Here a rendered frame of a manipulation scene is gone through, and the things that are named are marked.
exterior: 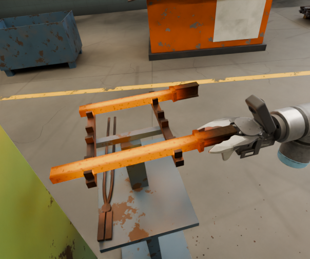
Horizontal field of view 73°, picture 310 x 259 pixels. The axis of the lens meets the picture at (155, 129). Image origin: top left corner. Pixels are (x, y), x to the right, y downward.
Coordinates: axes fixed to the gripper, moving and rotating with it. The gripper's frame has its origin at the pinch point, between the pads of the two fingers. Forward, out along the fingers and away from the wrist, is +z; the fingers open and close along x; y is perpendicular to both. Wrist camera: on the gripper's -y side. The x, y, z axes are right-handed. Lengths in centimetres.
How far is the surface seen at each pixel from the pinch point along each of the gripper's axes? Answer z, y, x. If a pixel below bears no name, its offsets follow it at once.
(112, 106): 21.7, -0.3, 22.4
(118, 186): 26.4, 26.4, 12.0
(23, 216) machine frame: 46.5, 7.6, -3.7
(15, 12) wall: 281, 75, 796
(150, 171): 13.8, 26.3, 14.7
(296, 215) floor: -76, 103, 11
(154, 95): 7.7, -0.8, 23.1
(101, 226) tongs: 32.6, 25.1, -1.7
